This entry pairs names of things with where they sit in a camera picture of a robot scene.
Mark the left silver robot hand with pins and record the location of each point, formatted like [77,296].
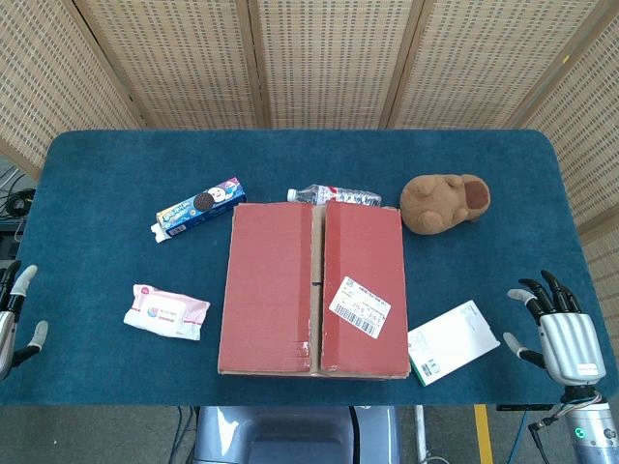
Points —
[7,338]

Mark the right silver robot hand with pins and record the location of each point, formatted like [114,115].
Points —
[570,343]

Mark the brown cardboard box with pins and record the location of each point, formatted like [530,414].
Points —
[271,290]

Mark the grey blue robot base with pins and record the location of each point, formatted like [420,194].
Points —
[290,435]

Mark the white and green packet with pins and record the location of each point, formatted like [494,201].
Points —
[452,343]

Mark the blue cookie box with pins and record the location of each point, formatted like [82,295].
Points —
[203,208]

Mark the black floor equipment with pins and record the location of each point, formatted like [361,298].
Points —
[8,241]

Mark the pink white wet wipes pack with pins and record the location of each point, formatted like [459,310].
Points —
[164,311]

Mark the white metal pole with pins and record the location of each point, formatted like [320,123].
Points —
[421,435]

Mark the brown plush toy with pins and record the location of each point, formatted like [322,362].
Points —
[435,203]

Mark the blue felt table cover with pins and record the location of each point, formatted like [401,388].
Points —
[121,159]

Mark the clear plastic water bottle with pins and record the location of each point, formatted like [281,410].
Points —
[333,195]

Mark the woven folding screen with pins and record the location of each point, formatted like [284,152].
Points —
[333,63]

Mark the black table edge bracket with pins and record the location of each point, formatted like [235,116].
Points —
[527,407]

